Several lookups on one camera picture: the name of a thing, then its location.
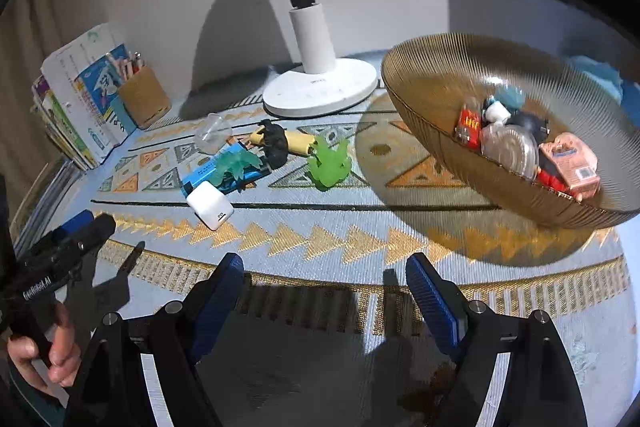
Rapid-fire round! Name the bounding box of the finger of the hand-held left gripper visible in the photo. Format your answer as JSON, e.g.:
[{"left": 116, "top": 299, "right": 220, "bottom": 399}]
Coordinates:
[
  {"left": 30, "top": 209, "right": 96, "bottom": 258},
  {"left": 20, "top": 213, "right": 117, "bottom": 268}
]

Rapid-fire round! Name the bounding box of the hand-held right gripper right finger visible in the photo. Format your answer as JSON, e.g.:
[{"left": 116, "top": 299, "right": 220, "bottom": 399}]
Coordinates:
[{"left": 405, "top": 252, "right": 588, "bottom": 427}]

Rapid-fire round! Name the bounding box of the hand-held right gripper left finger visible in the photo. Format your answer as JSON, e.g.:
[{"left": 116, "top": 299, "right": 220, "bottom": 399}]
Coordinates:
[{"left": 65, "top": 252, "right": 246, "bottom": 427}]

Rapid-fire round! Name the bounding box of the white charger cube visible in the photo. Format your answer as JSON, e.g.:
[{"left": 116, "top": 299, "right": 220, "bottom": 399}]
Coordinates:
[{"left": 187, "top": 184, "right": 235, "bottom": 230}]

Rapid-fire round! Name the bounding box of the blue box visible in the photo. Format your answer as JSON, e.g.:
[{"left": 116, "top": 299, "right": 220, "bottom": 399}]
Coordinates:
[{"left": 180, "top": 144, "right": 273, "bottom": 198}]

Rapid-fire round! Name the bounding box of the teal translucent figure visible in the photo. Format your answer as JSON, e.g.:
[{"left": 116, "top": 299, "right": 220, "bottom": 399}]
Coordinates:
[{"left": 212, "top": 147, "right": 266, "bottom": 190}]

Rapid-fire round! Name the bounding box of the clear plastic cup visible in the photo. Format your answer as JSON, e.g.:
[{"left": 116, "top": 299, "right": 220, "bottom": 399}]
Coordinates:
[{"left": 195, "top": 113, "right": 233, "bottom": 154}]

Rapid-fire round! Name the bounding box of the clear round disc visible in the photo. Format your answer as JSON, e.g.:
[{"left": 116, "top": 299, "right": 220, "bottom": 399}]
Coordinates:
[{"left": 480, "top": 124, "right": 541, "bottom": 182}]

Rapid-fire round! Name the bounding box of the black gorilla figure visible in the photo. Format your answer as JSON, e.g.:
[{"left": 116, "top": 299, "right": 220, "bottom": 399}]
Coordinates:
[{"left": 257, "top": 119, "right": 290, "bottom": 168}]

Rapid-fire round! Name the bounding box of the green translucent figure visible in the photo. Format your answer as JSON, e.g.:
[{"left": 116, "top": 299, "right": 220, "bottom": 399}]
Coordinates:
[{"left": 306, "top": 138, "right": 353, "bottom": 192}]

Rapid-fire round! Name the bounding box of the yellow tube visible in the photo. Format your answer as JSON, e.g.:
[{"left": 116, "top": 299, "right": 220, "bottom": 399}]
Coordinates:
[{"left": 250, "top": 129, "right": 318, "bottom": 156}]

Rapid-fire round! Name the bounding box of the pink cardboard box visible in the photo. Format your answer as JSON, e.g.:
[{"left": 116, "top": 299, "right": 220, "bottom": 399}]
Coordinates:
[{"left": 539, "top": 132, "right": 602, "bottom": 198}]

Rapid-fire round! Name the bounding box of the tiny white figure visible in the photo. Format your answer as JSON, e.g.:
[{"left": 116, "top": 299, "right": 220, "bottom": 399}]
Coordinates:
[{"left": 482, "top": 99, "right": 510, "bottom": 124}]

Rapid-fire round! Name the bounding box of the pale blue cloud base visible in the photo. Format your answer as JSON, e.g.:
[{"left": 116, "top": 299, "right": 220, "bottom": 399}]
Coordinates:
[{"left": 492, "top": 84, "right": 526, "bottom": 108}]

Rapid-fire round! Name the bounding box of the amber ribbed glass bowl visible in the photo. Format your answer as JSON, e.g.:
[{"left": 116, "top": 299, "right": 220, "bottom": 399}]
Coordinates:
[{"left": 381, "top": 34, "right": 640, "bottom": 230}]

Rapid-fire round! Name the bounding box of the person's left hand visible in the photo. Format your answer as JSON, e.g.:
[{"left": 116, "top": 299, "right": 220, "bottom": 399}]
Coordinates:
[{"left": 7, "top": 299, "right": 83, "bottom": 390}]

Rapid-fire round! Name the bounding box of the patterned woven mat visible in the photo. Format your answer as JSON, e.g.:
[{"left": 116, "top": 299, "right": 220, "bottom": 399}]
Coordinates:
[{"left": 10, "top": 89, "right": 631, "bottom": 427}]

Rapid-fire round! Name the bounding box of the row of colourful books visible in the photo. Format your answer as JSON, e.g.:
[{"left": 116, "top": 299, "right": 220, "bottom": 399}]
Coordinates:
[{"left": 31, "top": 23, "right": 138, "bottom": 172}]

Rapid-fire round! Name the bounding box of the cork pen holder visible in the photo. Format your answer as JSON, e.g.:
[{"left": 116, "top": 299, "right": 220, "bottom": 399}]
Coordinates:
[{"left": 117, "top": 66, "right": 173, "bottom": 130}]

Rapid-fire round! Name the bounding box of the bunch of pens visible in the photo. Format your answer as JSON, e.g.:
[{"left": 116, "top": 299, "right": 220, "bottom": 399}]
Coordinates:
[{"left": 107, "top": 49, "right": 148, "bottom": 80}]

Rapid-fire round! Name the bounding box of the beige curtain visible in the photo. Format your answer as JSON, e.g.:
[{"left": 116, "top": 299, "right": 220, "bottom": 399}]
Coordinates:
[{"left": 0, "top": 0, "right": 66, "bottom": 188}]

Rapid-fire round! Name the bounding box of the blue cloth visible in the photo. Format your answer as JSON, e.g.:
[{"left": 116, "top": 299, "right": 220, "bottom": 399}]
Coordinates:
[{"left": 567, "top": 54, "right": 626, "bottom": 100}]

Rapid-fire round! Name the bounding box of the white lamp base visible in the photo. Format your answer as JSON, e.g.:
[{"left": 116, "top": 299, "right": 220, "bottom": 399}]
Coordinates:
[{"left": 262, "top": 0, "right": 379, "bottom": 118}]

